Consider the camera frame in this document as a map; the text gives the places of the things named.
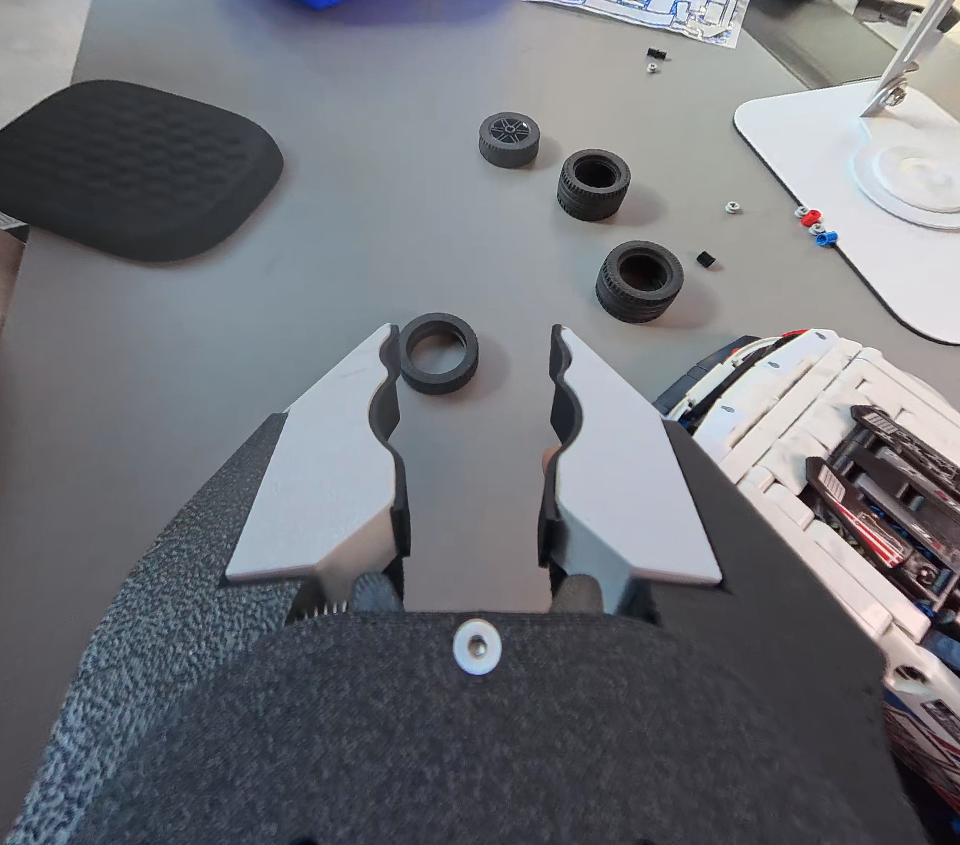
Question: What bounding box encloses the black rubber toy tyre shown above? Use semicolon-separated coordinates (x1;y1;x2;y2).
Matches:
478;112;541;170
557;149;633;222
596;240;685;325
397;312;481;396

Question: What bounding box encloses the black textured pad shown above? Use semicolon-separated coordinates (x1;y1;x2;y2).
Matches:
0;80;285;263

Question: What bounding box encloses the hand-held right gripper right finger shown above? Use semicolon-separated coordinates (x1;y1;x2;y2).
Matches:
538;323;724;614

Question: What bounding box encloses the white book stand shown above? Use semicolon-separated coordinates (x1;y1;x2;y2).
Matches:
733;0;960;345

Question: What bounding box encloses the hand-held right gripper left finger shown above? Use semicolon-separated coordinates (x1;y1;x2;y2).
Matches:
225;323;414;602

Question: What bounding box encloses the toy brick race car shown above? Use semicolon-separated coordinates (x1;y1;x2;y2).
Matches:
652;327;960;845

